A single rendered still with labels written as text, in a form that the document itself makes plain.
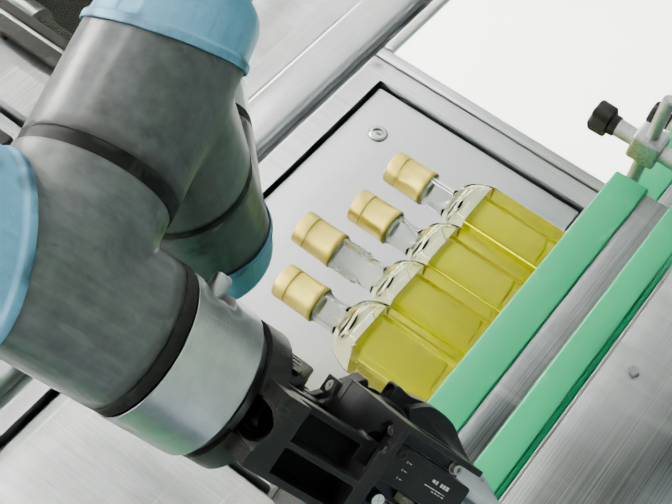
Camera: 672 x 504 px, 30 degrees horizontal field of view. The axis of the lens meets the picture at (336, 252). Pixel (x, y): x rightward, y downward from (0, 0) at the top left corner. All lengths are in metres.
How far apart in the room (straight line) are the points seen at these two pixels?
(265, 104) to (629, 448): 0.68
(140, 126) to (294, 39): 1.03
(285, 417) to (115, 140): 0.14
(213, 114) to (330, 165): 0.84
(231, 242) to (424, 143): 0.80
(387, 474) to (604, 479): 0.37
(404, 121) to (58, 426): 0.52
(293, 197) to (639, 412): 0.54
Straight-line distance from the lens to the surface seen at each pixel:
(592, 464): 0.93
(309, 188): 1.37
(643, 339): 0.99
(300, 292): 1.12
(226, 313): 0.54
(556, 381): 0.97
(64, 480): 1.23
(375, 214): 1.18
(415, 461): 0.58
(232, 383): 0.54
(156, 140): 0.53
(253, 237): 0.66
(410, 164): 1.22
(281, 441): 0.54
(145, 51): 0.54
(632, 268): 1.05
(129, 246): 0.52
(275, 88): 1.46
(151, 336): 0.52
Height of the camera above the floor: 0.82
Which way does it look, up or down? 16 degrees up
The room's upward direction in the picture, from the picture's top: 56 degrees counter-clockwise
